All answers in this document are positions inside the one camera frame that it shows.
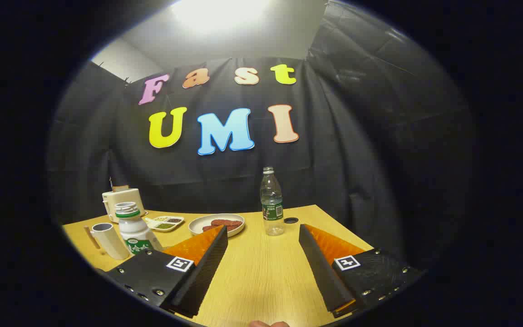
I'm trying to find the white cup wooden handle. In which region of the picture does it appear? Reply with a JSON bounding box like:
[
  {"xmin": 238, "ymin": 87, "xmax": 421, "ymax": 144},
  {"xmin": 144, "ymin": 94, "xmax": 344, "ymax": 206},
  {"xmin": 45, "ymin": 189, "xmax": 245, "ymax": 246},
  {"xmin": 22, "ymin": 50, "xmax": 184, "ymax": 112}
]
[{"xmin": 84, "ymin": 223, "xmax": 130, "ymax": 260}]

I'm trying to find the black backdrop cloth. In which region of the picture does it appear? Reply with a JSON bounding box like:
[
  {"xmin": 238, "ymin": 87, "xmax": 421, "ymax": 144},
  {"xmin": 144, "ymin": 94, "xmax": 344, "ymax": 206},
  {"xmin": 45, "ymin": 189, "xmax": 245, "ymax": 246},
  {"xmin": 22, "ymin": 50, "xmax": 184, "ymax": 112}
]
[{"xmin": 46, "ymin": 0, "xmax": 475, "ymax": 273}]

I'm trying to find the white divided condiment dish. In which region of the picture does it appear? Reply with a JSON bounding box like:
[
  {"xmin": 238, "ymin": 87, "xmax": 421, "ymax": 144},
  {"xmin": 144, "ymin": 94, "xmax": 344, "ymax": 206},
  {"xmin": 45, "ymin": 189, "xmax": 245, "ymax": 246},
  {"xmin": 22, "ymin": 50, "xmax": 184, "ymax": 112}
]
[{"xmin": 145, "ymin": 215, "xmax": 185, "ymax": 233}]

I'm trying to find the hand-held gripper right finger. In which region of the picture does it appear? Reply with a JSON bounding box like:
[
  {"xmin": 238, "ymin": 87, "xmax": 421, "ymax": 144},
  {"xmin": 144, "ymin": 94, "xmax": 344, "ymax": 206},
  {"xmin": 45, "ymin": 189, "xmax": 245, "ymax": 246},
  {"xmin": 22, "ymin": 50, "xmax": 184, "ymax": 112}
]
[{"xmin": 299, "ymin": 223, "xmax": 425, "ymax": 318}]

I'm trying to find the wooden table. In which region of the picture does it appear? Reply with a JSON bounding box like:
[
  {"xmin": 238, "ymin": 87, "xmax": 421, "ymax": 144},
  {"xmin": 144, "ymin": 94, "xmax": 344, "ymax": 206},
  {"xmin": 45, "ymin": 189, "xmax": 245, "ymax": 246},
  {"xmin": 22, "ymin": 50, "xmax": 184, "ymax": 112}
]
[{"xmin": 62, "ymin": 204, "xmax": 375, "ymax": 327}]

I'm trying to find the white round plate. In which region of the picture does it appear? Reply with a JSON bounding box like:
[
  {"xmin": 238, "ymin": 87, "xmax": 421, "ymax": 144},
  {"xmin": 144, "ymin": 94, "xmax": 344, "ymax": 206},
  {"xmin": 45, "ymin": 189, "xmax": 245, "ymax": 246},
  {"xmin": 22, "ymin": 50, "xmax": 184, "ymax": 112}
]
[{"xmin": 188, "ymin": 213, "xmax": 245, "ymax": 238}]

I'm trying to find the sliced brown meat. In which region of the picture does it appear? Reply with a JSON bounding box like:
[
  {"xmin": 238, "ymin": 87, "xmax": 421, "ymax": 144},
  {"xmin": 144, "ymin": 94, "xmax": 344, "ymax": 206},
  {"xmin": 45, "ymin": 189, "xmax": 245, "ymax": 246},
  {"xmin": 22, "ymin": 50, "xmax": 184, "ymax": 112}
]
[{"xmin": 202, "ymin": 219, "xmax": 243, "ymax": 233}]

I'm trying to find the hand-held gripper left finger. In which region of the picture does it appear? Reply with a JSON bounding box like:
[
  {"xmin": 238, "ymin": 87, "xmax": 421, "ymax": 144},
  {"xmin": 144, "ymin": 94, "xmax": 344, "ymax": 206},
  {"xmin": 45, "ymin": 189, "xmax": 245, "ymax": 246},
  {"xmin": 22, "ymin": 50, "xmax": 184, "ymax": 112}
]
[{"xmin": 103, "ymin": 225, "xmax": 229, "ymax": 318}]

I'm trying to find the white juice bottle green label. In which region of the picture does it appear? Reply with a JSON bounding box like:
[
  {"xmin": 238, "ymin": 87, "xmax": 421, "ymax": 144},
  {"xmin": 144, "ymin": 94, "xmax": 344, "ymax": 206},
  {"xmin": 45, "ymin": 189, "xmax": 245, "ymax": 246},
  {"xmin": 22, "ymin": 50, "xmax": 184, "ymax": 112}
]
[{"xmin": 115, "ymin": 202, "xmax": 163, "ymax": 255}]

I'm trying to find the clear plastic water bottle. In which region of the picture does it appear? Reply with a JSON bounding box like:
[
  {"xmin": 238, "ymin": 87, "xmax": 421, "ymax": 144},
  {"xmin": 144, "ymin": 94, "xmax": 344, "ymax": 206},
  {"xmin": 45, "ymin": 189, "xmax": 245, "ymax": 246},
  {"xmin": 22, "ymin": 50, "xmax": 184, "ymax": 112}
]
[{"xmin": 260, "ymin": 167, "xmax": 285, "ymax": 236}]

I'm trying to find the cream toaster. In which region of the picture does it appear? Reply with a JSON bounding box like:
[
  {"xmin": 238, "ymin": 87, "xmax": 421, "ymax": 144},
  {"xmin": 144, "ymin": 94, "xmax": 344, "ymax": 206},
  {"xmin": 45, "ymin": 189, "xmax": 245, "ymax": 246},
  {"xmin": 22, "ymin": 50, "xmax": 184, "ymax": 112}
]
[{"xmin": 102, "ymin": 188, "xmax": 146, "ymax": 223}]

